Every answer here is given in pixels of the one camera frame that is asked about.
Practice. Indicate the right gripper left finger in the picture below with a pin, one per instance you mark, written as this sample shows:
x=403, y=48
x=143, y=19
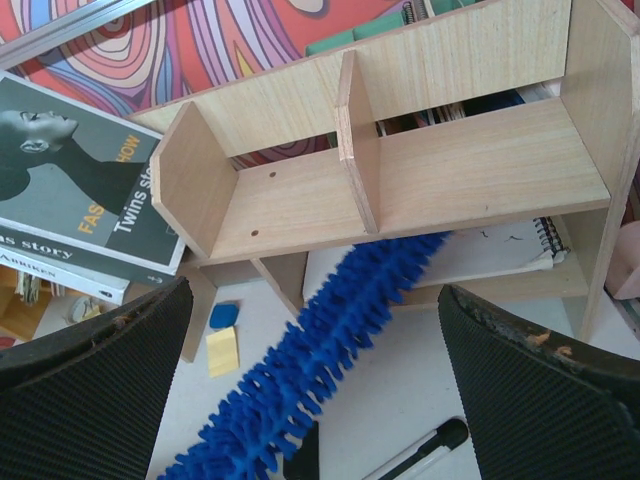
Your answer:
x=86, y=402

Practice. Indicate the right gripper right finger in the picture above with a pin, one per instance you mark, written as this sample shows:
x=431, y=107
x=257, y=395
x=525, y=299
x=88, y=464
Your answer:
x=539, y=404

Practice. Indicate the blue fluffy duster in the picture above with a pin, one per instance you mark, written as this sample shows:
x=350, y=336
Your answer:
x=275, y=403

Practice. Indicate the light wooden bookshelf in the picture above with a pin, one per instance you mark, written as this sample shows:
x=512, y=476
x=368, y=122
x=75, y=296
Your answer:
x=493, y=113

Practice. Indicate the white Chokladfabriken book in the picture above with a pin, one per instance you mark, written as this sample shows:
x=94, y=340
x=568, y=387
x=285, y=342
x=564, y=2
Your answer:
x=89, y=282

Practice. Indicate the orange wooden book stand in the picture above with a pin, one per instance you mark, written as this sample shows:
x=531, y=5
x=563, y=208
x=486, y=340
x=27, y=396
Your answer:
x=20, y=320

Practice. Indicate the pink pig figure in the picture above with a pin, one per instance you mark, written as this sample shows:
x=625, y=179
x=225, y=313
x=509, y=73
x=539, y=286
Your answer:
x=622, y=280

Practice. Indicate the spiral notebook white cover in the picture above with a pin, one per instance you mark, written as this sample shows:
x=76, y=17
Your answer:
x=497, y=250

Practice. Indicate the blue eraser block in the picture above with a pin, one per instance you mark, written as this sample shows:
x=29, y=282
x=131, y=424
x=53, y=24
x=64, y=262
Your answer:
x=223, y=315

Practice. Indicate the Twins story book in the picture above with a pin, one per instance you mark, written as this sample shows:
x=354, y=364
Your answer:
x=76, y=187

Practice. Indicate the black clip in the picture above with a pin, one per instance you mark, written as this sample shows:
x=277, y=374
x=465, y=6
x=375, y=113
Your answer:
x=305, y=464

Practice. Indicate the green desk organizer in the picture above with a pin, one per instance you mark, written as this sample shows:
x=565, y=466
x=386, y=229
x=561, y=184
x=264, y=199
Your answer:
x=411, y=12

